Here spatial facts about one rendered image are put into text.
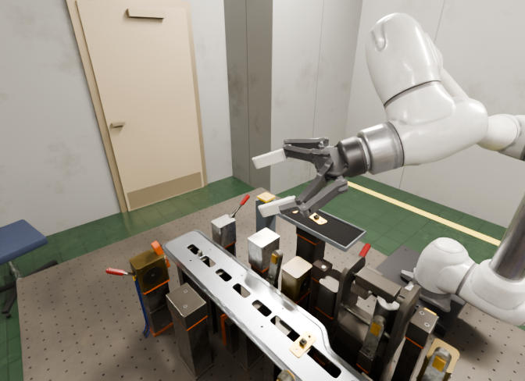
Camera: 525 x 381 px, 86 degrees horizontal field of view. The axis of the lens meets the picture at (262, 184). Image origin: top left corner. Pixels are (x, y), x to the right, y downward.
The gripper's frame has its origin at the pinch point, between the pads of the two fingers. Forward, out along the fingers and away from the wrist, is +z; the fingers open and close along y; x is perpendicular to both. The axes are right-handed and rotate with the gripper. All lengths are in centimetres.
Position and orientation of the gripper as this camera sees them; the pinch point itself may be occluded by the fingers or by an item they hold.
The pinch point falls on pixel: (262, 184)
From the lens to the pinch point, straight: 57.4
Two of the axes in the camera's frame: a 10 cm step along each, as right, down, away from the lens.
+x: -3.1, -6.4, -7.1
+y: -1.1, -7.1, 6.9
